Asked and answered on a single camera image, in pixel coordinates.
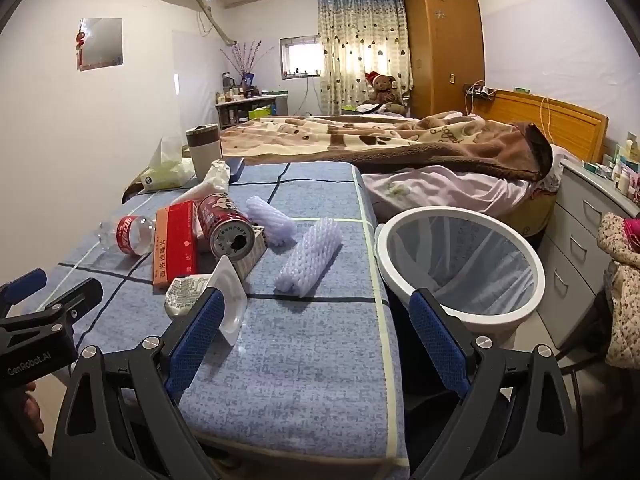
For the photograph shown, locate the silver snack wrapper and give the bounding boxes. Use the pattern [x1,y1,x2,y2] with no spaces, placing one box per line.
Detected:
[165,275,214,318]

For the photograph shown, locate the clear bottle red label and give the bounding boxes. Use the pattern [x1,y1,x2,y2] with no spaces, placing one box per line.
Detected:
[97,215,157,257]

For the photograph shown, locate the person's left hand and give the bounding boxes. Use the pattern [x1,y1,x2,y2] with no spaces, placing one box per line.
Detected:
[22,381,45,435]

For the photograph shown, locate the green white small box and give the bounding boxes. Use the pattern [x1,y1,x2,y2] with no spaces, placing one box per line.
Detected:
[230,225,269,281]

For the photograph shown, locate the white round waste bin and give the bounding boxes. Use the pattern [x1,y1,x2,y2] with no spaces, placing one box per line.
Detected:
[375,206,547,346]

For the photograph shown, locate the beige tumbler brown band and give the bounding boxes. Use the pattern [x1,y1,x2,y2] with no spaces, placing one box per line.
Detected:
[186,124,223,181]

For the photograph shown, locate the row of boxes and bottles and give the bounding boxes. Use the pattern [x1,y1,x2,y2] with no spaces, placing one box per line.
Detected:
[582,132,640,196]

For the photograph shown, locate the pink plaid cloth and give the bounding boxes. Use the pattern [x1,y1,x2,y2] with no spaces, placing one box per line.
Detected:
[621,219,640,252]

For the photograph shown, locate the cluttered desk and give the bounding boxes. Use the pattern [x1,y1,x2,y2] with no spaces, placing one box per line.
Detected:
[215,92,291,129]

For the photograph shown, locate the white foam fruit net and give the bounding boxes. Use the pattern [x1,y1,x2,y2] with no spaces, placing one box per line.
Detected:
[245,196,297,247]
[274,217,344,297]

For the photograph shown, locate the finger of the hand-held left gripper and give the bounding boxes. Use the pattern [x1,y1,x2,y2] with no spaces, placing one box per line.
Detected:
[0,268,48,312]
[34,277,104,323]

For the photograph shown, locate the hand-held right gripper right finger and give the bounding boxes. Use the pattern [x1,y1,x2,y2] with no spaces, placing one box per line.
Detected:
[407,287,583,480]

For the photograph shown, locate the beige paper bag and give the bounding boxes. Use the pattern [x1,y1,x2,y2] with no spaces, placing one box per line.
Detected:
[170,159,231,207]

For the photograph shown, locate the blue checked tablecloth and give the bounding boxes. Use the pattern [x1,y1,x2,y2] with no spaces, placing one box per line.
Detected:
[37,162,407,466]

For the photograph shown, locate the heart print curtain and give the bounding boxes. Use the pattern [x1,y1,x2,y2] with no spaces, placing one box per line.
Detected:
[316,0,414,116]

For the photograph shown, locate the floral quilted jacket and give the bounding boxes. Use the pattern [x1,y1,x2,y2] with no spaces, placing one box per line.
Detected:
[597,212,640,369]

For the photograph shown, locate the air conditioner pipe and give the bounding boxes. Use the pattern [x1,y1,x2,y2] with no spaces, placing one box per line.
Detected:
[192,0,239,45]

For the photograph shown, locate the black chair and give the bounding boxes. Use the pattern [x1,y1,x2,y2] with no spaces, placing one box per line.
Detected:
[550,285,623,411]

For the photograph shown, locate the brown printed blanket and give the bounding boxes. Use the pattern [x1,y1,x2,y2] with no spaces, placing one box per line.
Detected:
[220,112,554,182]

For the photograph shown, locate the white plastic tray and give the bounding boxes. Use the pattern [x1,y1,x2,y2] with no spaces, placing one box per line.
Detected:
[207,256,249,346]

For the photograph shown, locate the small window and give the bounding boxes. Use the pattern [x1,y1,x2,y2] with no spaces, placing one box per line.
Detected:
[279,36,323,80]

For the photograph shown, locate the yellow tissue pack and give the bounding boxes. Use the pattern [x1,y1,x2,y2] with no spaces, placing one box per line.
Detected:
[137,136,197,192]

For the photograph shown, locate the pink bedsheet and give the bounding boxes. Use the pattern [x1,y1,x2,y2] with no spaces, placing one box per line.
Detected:
[362,166,557,217]

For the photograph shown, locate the grey drawer cabinet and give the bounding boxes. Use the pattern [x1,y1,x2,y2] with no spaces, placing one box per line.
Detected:
[537,160,640,350]

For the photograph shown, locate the flower branches in vase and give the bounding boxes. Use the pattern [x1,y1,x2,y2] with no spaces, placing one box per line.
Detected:
[220,40,276,87]

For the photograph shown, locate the white charging cable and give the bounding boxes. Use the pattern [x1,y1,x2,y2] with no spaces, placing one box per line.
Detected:
[538,93,554,144]

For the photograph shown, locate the wooden wardrobe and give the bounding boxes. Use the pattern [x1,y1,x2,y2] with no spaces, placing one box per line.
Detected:
[404,0,486,120]

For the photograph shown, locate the orange medicine box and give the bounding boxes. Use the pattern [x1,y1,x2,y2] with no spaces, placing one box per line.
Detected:
[152,200,199,291]

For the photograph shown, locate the yellow bed base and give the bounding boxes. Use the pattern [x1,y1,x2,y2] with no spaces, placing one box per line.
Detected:
[500,191,557,239]

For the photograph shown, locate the red soda can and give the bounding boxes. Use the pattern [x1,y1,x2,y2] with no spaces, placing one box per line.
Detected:
[197,193,256,261]

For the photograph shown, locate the wooden headboard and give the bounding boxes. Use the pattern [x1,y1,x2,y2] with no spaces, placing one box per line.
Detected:
[470,89,610,163]

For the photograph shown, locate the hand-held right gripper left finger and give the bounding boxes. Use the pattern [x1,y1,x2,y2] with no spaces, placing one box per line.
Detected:
[52,287,226,480]

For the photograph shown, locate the wall poster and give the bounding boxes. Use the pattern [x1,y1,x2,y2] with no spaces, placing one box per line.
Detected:
[76,17,124,72]

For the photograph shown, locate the brown teddy bear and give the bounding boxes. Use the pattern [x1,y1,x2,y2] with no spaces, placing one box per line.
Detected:
[365,71,407,114]

